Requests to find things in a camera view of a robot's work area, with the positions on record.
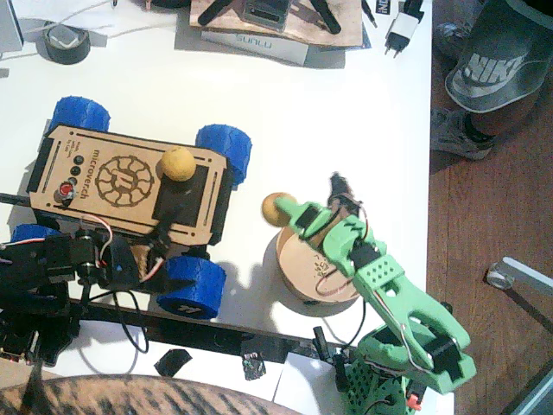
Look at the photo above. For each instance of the white black power adapter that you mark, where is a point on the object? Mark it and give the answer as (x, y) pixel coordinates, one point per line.
(402, 28)

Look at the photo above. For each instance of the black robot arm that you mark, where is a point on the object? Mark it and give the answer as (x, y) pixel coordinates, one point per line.
(30, 268)

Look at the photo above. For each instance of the yellow ball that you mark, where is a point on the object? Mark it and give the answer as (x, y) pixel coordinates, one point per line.
(177, 164)
(271, 209)

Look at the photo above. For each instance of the person in grey Nike shorts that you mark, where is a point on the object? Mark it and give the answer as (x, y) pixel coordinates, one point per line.
(492, 69)

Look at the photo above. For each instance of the long black metal rail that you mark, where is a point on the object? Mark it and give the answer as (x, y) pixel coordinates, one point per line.
(194, 330)

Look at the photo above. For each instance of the wooden board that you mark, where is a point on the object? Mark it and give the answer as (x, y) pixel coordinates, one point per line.
(302, 26)

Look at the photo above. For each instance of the black printed sticker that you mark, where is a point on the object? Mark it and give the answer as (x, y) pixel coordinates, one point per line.
(382, 6)

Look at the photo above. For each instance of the grey metal frame leg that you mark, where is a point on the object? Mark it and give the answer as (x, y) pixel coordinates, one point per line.
(518, 276)

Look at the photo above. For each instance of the white Sunlu box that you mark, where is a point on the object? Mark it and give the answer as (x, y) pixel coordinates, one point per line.
(259, 45)

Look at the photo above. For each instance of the tan paper bowl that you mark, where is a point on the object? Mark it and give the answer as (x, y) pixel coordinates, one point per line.
(302, 272)

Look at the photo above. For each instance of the crumpled foil scrap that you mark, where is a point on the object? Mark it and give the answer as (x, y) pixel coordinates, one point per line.
(254, 366)

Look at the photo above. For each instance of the black plug adapter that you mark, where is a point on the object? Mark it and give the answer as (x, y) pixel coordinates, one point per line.
(415, 8)

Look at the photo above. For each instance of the black clamp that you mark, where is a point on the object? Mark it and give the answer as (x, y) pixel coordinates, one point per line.
(322, 341)
(82, 302)

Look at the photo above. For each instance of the black tape piece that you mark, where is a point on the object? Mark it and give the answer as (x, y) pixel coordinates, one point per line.
(173, 362)

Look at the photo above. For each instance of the black tape roll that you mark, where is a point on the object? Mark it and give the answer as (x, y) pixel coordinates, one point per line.
(65, 54)

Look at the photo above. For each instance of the black pen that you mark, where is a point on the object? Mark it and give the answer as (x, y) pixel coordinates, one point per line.
(369, 15)

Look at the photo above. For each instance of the person's head brown hair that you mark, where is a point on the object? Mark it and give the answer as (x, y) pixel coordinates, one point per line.
(129, 397)

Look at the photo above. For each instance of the wooden-topped rover chassis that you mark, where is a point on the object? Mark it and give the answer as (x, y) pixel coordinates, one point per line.
(129, 207)

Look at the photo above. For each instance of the clear plastic cube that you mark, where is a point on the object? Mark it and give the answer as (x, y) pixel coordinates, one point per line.
(65, 38)

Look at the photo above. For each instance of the grey white box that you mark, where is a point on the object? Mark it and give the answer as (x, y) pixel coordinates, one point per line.
(8, 26)

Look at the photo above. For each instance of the white paper sheet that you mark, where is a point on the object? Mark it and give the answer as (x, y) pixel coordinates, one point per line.
(302, 384)

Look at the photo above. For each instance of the grey metal bar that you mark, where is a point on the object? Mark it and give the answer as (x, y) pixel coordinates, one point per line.
(531, 393)

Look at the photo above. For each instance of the black tripod leg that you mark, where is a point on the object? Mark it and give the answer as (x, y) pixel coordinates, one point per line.
(326, 17)
(214, 13)

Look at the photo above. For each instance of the short black metal rail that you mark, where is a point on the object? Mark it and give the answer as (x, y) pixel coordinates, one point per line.
(15, 199)

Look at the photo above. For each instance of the grey black electronic device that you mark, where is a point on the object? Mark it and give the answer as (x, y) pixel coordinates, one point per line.
(265, 13)

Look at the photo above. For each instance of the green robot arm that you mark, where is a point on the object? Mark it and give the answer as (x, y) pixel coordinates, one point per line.
(415, 311)

